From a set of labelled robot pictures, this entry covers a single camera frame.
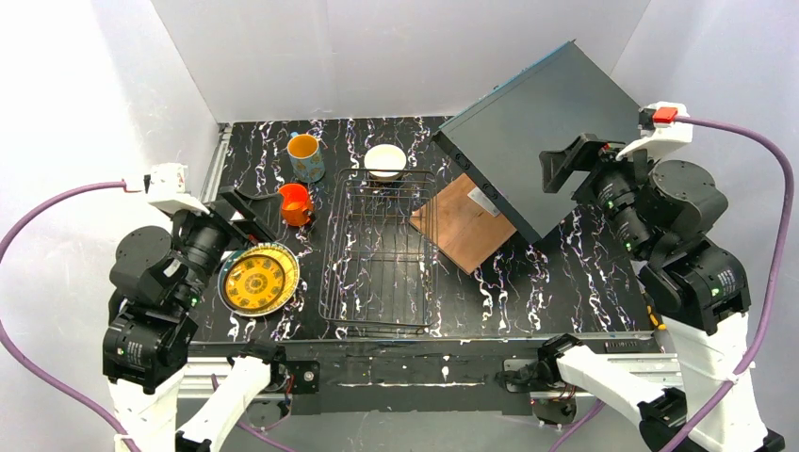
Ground orange ceramic mug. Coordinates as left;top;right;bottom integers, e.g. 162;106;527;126
278;183;315;227

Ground blue butterfly mug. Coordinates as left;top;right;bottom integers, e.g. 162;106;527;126
286;132;325;184

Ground beige ceramic bowl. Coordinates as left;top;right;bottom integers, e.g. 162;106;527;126
364;144;407;182

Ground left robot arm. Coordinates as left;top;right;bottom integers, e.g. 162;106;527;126
103;186;286;451

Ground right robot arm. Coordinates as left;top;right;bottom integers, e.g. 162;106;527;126
533;134;786;451

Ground yellow patterned plate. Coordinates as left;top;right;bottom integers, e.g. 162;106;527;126
218;243;301;317

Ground dark grey tilted panel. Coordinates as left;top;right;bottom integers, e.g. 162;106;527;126
432;41;640;244

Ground wooden base board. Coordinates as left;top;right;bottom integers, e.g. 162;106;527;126
410;174;516;274

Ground yellow black screwdriver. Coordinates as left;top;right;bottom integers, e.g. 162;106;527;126
646;305;663;331

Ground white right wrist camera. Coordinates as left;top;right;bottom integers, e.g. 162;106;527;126
615;101;693;161

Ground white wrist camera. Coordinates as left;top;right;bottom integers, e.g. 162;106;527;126
615;101;693;161
145;163;209;215

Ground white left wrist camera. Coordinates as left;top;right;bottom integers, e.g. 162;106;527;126
145;163;209;215

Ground black wire dish rack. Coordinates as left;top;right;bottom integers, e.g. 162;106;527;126
318;169;439;337

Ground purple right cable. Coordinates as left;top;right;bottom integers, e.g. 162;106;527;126
548;116;796;452

